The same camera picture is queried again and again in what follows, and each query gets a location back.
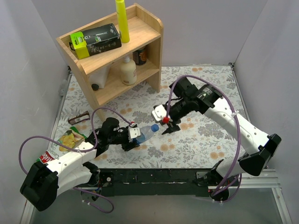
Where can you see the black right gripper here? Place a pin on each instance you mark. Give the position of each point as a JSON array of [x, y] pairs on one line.
[[170, 119]]

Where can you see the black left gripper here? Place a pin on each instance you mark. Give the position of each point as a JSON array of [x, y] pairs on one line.
[[127, 140]]

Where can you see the small blue bottle cap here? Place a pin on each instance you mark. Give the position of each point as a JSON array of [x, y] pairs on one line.
[[154, 127]]

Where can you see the blue label water bottle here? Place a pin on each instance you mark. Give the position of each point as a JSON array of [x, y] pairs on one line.
[[146, 134]]

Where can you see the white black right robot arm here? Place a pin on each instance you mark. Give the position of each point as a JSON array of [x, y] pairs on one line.
[[209, 101]]

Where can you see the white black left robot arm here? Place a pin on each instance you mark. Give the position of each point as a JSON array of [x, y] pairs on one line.
[[45, 181]]

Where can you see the cream lotion pump bottle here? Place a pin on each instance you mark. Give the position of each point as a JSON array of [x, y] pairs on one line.
[[128, 71]]

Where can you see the yellow tall bottle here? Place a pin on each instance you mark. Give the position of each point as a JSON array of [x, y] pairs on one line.
[[122, 20]]

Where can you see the floral patterned table mat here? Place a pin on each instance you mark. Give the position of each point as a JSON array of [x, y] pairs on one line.
[[199, 143]]

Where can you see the brown chocolate bar wrapper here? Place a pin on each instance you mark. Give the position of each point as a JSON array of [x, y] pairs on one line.
[[82, 117]]

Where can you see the chips snack bag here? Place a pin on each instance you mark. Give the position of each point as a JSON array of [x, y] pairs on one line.
[[71, 138]]

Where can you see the white jug black cap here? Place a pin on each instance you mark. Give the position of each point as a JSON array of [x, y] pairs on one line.
[[98, 78]]

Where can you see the wooden shelf unit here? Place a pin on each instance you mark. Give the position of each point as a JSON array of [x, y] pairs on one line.
[[145, 30]]

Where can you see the dark jar on shelf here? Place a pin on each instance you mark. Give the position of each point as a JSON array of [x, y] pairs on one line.
[[139, 56]]

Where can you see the black green product box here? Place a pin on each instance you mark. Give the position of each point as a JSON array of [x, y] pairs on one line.
[[95, 41]]

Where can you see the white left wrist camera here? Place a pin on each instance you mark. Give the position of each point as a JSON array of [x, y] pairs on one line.
[[133, 131]]

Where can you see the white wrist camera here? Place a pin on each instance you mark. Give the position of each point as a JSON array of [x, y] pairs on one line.
[[159, 115], [133, 131]]

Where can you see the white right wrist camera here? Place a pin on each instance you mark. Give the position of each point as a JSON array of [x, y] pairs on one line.
[[159, 115]]

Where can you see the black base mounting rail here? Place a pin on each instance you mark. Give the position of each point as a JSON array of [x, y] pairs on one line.
[[161, 181]]

